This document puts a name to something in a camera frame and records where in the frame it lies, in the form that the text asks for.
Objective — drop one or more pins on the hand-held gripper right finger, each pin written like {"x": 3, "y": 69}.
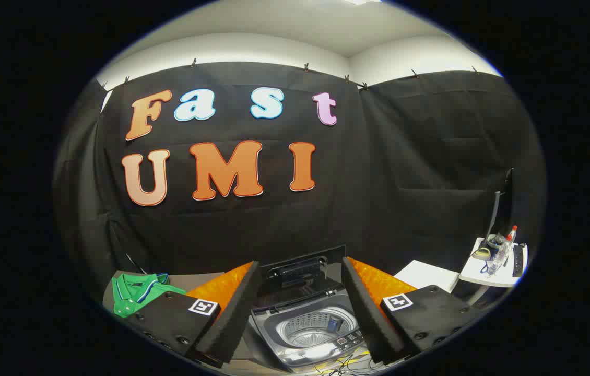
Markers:
{"x": 365, "y": 313}

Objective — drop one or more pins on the tape roll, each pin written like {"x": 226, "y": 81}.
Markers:
{"x": 481, "y": 254}

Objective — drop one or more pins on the grey low table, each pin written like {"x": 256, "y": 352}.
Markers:
{"x": 198, "y": 277}

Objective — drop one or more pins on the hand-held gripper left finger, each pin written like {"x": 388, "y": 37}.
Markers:
{"x": 237, "y": 318}

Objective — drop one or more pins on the black remote control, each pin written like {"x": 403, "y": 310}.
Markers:
{"x": 518, "y": 261}

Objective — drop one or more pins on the green polo shirt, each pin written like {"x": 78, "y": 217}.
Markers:
{"x": 128, "y": 300}

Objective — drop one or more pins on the clear bottle with red cap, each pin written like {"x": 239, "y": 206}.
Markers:
{"x": 498, "y": 258}

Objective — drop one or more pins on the small white side table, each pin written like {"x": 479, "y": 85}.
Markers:
{"x": 483, "y": 277}

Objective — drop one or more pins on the grey washing machine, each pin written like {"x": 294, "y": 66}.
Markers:
{"x": 270, "y": 334}

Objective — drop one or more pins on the dark glass washing machine lid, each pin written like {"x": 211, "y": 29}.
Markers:
{"x": 300, "y": 284}

